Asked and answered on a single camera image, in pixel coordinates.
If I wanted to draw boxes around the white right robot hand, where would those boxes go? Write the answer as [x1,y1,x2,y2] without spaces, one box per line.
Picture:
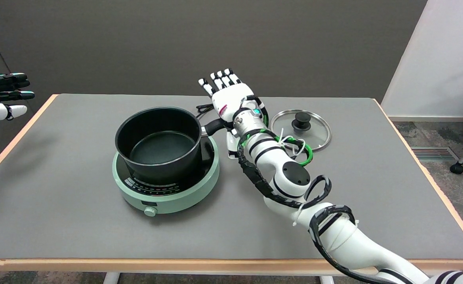
[199,68,256,159]

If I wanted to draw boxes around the black pot with handle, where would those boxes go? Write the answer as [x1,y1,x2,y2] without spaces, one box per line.
[115,106,232,184]

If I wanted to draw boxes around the glass lid with black knob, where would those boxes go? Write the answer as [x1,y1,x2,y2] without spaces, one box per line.
[270,109,332,153]

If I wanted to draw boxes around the green round induction cooker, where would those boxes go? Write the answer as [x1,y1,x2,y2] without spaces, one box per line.
[112,134,220,217]

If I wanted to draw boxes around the grey table mat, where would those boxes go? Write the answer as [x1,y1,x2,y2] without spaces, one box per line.
[0,94,463,260]

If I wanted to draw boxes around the floor vent grille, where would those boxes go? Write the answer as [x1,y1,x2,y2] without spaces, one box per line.
[411,147,460,161]

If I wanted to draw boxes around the black cooker power cord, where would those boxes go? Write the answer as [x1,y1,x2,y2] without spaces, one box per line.
[196,103,215,119]

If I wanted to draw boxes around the black robot cable harness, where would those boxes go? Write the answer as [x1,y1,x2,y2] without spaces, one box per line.
[237,95,413,284]

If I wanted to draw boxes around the green robot cable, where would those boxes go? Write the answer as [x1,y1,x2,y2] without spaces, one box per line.
[239,132,314,166]

